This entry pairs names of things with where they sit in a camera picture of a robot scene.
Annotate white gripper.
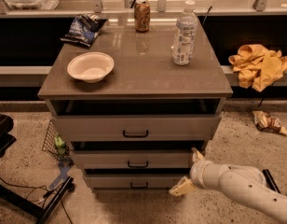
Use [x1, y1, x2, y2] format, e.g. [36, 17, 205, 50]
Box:
[169, 147, 212, 196]

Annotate grey bottom drawer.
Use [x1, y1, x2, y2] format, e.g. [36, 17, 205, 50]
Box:
[83, 175, 184, 189]

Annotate grey drawer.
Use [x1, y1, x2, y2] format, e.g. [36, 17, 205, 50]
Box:
[52, 115, 221, 142]
[83, 175, 184, 189]
[71, 150, 193, 169]

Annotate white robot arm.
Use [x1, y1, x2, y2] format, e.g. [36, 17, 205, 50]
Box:
[170, 148, 287, 224]

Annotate grey middle drawer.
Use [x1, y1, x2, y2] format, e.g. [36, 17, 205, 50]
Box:
[71, 150, 193, 169]

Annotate grey drawer cabinet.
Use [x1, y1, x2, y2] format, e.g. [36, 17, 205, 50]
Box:
[37, 12, 234, 195]

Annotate grey top drawer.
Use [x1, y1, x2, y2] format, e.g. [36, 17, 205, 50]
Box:
[52, 115, 221, 142]

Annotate black right base leg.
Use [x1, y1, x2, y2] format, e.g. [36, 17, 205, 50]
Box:
[263, 169, 280, 193]

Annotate black base leg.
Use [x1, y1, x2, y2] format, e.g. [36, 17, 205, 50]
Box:
[263, 169, 280, 193]
[0, 176, 74, 224]

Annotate brown snack wrapper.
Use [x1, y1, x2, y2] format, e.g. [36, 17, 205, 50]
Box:
[253, 111, 287, 136]

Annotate yellow cloth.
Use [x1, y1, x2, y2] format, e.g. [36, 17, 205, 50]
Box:
[228, 44, 287, 92]

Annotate blue tape cross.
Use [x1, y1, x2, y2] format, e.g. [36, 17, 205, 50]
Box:
[48, 161, 73, 189]

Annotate clear plastic water bottle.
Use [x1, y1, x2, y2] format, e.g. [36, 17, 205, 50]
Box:
[172, 0, 198, 65]

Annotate green object in basket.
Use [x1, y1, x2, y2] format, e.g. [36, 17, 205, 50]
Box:
[54, 135, 66, 156]

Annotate white paper bowl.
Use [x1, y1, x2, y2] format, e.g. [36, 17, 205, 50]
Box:
[67, 52, 115, 83]

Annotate orange soda can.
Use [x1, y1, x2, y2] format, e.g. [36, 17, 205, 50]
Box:
[134, 0, 150, 32]

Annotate blue chip bag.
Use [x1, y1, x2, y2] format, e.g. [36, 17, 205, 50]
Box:
[61, 13, 107, 47]

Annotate black left base leg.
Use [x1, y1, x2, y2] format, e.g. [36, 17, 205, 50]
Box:
[0, 176, 74, 224]

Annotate black chair base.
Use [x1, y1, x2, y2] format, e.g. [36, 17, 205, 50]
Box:
[0, 114, 16, 158]

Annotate wire mesh basket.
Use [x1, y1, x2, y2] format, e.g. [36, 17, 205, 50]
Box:
[42, 121, 70, 161]

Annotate black cable on floor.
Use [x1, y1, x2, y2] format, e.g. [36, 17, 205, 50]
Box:
[0, 171, 74, 224]

